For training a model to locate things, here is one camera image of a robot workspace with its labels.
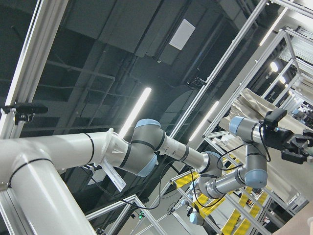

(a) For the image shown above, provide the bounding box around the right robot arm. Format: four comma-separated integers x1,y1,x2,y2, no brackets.
189,181,205,226

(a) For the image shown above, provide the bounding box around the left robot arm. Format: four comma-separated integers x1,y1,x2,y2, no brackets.
112,116,313,199

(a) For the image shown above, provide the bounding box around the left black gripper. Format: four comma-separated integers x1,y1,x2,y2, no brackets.
265,128,313,164

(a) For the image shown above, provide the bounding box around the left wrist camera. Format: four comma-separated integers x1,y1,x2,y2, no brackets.
264,108,287,127

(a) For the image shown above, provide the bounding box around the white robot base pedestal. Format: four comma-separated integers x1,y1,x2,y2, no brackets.
0,129,113,235

